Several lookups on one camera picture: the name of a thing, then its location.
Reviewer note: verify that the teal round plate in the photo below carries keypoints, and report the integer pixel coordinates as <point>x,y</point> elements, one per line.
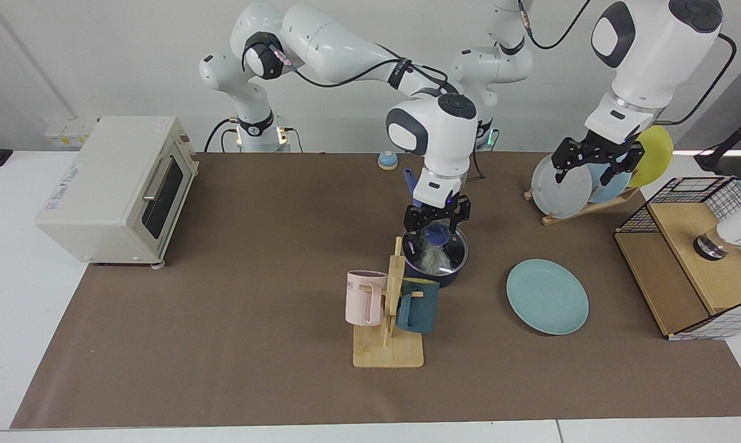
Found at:
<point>548,298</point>

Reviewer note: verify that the pale toaster oven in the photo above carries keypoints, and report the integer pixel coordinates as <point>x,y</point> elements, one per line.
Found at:
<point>99,184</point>

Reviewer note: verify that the wooden plate rack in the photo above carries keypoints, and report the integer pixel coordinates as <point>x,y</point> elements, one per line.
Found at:
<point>598,205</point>

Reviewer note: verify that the pink ribbed cup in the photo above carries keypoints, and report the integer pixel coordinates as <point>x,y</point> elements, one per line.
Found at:
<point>361,304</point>

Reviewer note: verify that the dark blue cup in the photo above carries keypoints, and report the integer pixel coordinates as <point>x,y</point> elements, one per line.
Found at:
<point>419,311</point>

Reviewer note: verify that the light blue plate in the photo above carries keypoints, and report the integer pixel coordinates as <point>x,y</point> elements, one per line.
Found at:
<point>623,181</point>

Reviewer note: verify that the grey plate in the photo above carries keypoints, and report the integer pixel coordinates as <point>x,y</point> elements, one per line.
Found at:
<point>567,197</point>

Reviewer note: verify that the yellow plate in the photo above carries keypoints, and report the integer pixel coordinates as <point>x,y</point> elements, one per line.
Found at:
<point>653,157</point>

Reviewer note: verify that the black angled stand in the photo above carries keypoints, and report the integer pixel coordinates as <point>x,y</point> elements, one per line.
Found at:
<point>711,159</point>

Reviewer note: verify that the small blue round bell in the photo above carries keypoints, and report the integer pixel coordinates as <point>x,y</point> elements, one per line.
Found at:
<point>387,161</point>

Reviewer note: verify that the white vermicelli bundle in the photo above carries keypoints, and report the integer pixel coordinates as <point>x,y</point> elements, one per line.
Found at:
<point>431,261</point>

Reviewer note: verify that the wooden cup stand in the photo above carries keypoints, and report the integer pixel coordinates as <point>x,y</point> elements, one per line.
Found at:
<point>388,354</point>

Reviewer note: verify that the glass lid with blue knob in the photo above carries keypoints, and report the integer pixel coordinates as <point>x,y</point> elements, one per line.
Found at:
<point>453,258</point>

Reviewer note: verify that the brown table cloth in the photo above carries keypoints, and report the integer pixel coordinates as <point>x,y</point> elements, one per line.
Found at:
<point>272,307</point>

